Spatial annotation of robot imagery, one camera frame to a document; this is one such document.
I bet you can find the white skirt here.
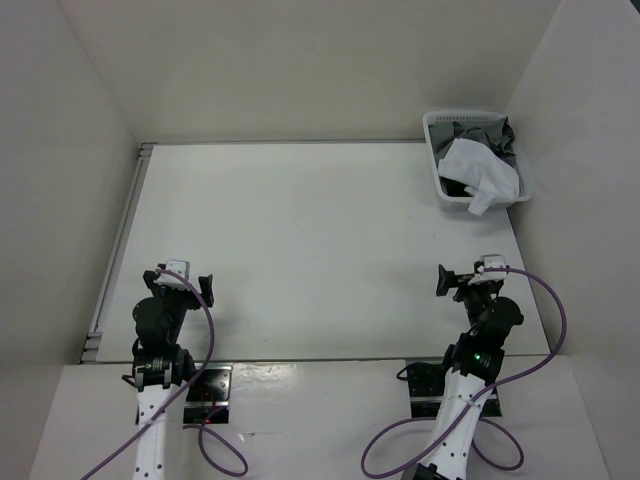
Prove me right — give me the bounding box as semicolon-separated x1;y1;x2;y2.
438;138;520;216

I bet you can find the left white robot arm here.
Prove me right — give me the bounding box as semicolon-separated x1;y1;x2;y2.
132;260;213;479

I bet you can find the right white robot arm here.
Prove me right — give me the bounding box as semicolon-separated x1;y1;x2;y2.
402;255;524;479

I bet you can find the black skirt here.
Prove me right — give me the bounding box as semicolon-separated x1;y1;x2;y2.
439;177;471;198

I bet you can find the white plastic basket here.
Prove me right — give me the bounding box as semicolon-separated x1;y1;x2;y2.
422;110;534;210

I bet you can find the grey skirt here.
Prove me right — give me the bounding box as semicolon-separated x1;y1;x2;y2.
428;117;516;166

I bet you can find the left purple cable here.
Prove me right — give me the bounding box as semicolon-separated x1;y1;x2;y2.
77;267;249;480

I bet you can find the purple cable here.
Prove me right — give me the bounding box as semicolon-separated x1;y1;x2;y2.
361;267;568;477
77;267;249;480

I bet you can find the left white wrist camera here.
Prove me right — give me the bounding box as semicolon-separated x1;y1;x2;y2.
155;259;190;290

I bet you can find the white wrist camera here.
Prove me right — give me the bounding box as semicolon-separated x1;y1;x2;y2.
155;259;190;290
474;254;507;275

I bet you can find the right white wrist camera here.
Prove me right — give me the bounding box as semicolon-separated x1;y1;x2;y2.
474;254;507;275

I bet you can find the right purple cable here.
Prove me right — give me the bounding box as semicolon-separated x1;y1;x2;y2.
361;267;568;477

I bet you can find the aluminium table edge rail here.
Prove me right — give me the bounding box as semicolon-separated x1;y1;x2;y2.
79;142;155;364

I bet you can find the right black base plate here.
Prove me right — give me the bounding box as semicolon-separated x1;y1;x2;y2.
397;359;503;418

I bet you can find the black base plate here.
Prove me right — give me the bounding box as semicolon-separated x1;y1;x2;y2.
397;359;503;418
183;364;233;425

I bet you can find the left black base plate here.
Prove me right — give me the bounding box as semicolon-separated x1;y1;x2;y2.
183;364;233;425

